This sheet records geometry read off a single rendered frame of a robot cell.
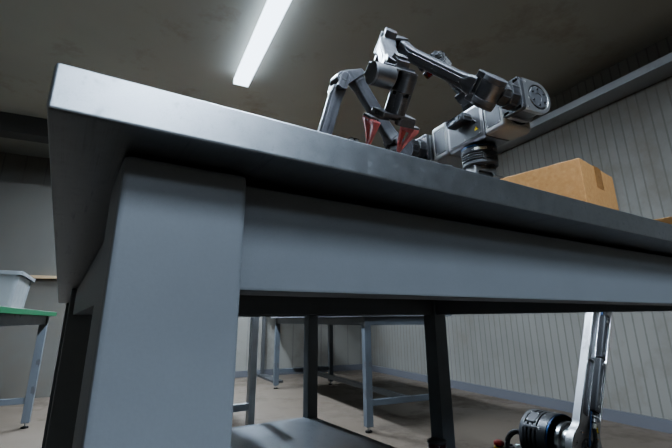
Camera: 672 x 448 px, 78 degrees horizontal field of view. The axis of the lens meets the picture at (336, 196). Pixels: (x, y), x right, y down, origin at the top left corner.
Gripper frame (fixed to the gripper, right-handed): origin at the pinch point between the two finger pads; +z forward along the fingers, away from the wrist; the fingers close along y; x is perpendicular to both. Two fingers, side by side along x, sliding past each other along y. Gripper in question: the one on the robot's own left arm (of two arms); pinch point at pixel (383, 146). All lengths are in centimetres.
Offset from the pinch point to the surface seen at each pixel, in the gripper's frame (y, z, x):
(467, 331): -278, 221, -172
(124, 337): 58, -7, 78
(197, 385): 54, -6, 79
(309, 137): 50, -16, 74
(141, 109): 58, -16, 75
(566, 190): -39.8, -3.1, 25.6
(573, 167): -40.5, -8.9, 24.0
